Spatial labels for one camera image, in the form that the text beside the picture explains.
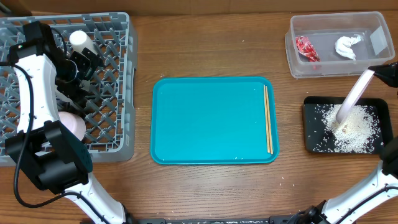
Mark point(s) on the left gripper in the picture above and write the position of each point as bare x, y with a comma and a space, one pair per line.
83, 60

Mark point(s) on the white cup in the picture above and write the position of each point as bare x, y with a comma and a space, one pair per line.
80, 40

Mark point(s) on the large white plate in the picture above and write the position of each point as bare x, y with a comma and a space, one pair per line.
354, 95

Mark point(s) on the white tissue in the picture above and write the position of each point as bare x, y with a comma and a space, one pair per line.
343, 46

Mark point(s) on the pink bowl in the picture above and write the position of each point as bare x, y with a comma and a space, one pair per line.
74, 123

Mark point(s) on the red snack wrapper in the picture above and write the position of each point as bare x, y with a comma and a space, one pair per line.
306, 48

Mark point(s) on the wooden chopstick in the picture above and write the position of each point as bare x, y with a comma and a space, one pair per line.
269, 128
266, 118

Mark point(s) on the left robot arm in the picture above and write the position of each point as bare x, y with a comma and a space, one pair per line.
44, 149

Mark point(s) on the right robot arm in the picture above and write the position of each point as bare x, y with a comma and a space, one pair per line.
379, 186

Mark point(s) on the grey dishwasher rack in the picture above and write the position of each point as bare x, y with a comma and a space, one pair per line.
108, 109

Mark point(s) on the clear plastic bin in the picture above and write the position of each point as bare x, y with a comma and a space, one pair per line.
323, 31

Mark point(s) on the black tray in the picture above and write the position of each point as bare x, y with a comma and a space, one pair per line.
379, 104

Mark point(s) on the pile of rice grains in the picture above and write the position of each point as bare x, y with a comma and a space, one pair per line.
359, 134

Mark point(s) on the teal serving tray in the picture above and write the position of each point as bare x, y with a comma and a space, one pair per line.
211, 121

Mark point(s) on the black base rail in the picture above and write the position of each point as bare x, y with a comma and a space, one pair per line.
284, 219

